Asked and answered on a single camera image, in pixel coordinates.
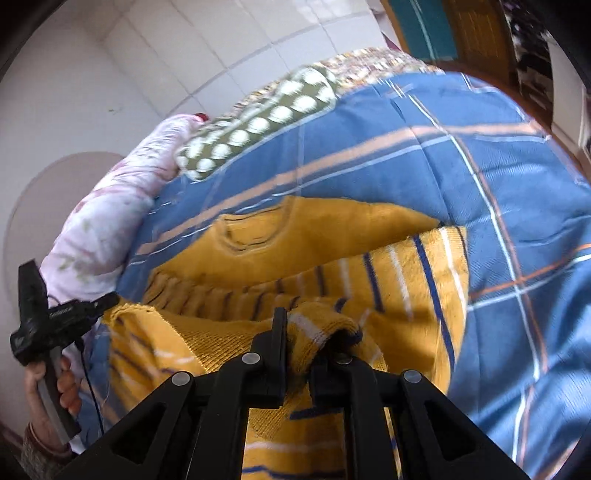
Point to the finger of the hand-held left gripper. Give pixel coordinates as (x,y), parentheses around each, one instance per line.
(105,304)

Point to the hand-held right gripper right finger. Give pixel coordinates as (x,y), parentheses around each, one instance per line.
(332,376)

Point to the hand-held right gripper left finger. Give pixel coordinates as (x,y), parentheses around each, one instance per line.
(277,355)

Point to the yellow striped sweater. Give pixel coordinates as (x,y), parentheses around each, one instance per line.
(323,230)

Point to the person's left forearm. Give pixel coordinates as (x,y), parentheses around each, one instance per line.
(41,457)

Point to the person's left hand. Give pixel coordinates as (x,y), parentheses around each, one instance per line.
(69,387)

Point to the pink floral quilt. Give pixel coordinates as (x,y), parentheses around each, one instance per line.
(115,198)

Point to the pink rounded headboard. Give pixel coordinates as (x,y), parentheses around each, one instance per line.
(41,194)

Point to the green dotted pillow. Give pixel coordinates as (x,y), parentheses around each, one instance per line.
(258,124)

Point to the blue plaid bed sheet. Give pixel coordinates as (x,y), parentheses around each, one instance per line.
(508,207)

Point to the teal wardrobe door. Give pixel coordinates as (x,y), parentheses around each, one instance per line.
(415,23)

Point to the white shelf unit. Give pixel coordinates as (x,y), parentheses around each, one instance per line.
(531,60)

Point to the brown wooden door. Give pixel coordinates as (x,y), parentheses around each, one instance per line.
(480,27)

